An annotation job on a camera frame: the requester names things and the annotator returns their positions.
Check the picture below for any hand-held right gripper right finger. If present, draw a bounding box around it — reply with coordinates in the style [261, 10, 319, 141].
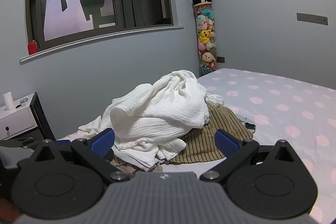
[200, 129, 309, 185]

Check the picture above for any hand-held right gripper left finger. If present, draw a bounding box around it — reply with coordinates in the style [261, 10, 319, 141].
[25, 128, 130, 184]

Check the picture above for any white crinkled muslin blanket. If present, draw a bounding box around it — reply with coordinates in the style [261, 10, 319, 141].
[101, 70, 225, 172]

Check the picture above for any brown striped garment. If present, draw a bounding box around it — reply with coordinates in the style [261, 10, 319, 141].
[172, 105, 254, 164]

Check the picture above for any white smooth garment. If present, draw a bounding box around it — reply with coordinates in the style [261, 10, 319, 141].
[78, 116, 105, 139]

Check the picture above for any grey and black garment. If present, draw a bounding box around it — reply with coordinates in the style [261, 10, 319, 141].
[236, 115, 257, 132]

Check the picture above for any pinkish beige garment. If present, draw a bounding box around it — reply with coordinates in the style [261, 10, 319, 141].
[112, 157, 163, 179]

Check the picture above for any white nightstand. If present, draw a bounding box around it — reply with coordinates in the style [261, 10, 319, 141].
[0, 92, 56, 141]

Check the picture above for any bed with polka dot sheet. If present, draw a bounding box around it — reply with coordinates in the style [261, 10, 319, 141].
[56, 68, 336, 224]

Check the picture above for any white paper roll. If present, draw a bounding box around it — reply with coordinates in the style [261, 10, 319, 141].
[3, 92, 15, 110]

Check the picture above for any red container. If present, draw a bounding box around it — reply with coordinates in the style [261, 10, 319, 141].
[28, 40, 39, 55]

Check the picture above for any clear tube of plush toys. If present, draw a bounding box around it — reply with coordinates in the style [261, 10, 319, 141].
[194, 2, 218, 77]

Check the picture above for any grey wall socket strip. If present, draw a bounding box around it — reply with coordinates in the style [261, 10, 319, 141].
[297, 13, 328, 26]

